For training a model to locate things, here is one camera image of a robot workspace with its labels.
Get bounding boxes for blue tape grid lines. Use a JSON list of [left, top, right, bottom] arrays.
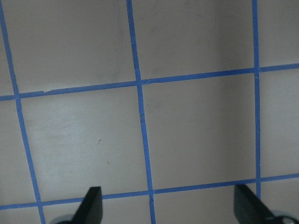
[[0, 0, 299, 224]]

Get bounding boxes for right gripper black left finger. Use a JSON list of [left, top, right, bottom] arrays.
[[71, 187, 103, 224]]

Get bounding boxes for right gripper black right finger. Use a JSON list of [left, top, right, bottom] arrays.
[[234, 184, 275, 224]]

